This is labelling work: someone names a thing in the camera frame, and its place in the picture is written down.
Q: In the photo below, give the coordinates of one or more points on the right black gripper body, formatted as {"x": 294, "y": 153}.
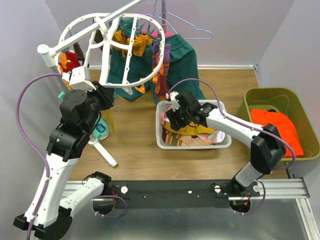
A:
{"x": 181, "y": 117}

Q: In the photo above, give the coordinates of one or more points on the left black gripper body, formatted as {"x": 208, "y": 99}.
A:
{"x": 99, "y": 98}

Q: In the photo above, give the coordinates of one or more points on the mustard yellow sock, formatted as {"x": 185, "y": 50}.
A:
{"x": 109, "y": 121}

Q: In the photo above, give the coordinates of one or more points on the white round clip hanger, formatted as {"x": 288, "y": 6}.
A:
{"x": 102, "y": 31}

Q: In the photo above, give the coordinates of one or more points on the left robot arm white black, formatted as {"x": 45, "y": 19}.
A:
{"x": 50, "y": 216}

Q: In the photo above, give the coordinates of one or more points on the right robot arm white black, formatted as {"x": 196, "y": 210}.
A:
{"x": 265, "y": 144}

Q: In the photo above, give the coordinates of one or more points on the pink socks in basket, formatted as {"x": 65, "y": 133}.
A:
{"x": 195, "y": 135}

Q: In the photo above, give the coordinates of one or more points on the mustard yellow hanging socks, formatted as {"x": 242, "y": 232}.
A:
{"x": 139, "y": 42}

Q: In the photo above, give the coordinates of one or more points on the white laundry basket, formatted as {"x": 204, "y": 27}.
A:
{"x": 163, "y": 106}

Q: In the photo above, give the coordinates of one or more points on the purple striped hanging sock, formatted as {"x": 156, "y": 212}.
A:
{"x": 160, "y": 79}

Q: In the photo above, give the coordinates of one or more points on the green trousers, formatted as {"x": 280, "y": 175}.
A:
{"x": 182, "y": 74}

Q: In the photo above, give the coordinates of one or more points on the orange clothespin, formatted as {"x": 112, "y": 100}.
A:
{"x": 141, "y": 89}

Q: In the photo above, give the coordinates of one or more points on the dark brown hanging sock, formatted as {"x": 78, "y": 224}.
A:
{"x": 78, "y": 51}

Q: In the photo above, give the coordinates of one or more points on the red hanging garment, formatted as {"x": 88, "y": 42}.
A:
{"x": 68, "y": 61}

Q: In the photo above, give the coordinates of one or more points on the white drying rack pole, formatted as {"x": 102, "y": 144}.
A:
{"x": 44, "y": 50}

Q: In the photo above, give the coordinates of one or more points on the pink garment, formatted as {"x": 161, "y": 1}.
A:
{"x": 154, "y": 36}

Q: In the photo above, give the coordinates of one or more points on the orange cloth in bin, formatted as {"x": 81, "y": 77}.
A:
{"x": 284, "y": 125}

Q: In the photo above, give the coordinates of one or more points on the vertical metal pole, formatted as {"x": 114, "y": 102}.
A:
{"x": 164, "y": 15}

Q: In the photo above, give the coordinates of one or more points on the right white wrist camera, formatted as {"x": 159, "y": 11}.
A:
{"x": 172, "y": 97}

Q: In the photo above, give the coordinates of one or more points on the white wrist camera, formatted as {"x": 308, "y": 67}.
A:
{"x": 79, "y": 78}
{"x": 172, "y": 97}

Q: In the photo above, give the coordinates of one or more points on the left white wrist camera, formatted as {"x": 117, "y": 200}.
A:
{"x": 79, "y": 78}

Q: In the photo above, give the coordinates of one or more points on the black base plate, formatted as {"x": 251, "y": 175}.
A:
{"x": 172, "y": 194}

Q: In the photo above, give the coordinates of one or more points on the blue wire hanger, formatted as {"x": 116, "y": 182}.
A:
{"x": 179, "y": 25}

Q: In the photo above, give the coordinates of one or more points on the aluminium rail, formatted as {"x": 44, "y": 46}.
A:
{"x": 277, "y": 189}

